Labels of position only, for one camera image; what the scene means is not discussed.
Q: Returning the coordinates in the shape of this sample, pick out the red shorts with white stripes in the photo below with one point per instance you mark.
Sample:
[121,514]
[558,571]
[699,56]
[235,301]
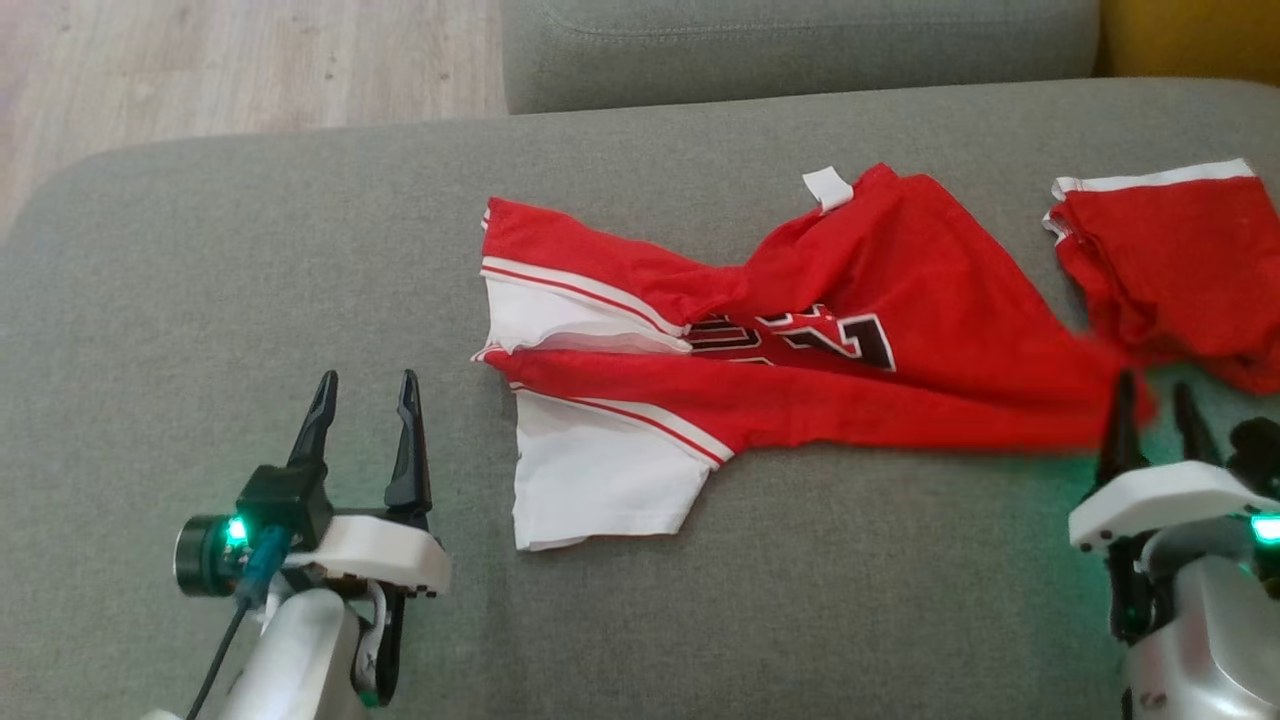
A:
[1180,270]

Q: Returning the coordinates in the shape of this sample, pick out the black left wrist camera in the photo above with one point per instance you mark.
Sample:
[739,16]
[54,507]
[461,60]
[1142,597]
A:
[270,510]

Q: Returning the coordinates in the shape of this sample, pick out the red jersey with white sleeves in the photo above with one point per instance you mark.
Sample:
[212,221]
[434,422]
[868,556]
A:
[900,330]

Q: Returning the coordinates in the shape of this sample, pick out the grey sofa back cushion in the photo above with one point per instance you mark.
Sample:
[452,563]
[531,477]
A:
[800,50]

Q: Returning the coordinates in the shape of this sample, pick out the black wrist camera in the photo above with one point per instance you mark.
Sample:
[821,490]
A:
[1260,480]
[270,510]

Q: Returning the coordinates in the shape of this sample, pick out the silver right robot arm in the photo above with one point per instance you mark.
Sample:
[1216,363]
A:
[1210,640]

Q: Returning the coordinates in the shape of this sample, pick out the yellow cushion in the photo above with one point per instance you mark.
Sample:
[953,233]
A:
[1190,40]

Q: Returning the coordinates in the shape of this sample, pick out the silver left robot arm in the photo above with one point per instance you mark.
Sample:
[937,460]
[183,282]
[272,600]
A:
[300,660]

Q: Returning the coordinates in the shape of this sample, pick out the grey fabric sofa seat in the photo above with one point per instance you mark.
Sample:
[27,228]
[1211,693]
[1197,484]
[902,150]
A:
[700,620]

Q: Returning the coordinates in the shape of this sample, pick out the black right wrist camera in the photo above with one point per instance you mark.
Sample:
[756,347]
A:
[1260,480]

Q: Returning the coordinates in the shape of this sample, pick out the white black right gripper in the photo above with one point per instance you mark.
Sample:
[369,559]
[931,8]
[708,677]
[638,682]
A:
[1160,500]

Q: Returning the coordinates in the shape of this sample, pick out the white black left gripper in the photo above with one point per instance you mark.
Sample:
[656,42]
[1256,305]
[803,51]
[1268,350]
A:
[380,555]

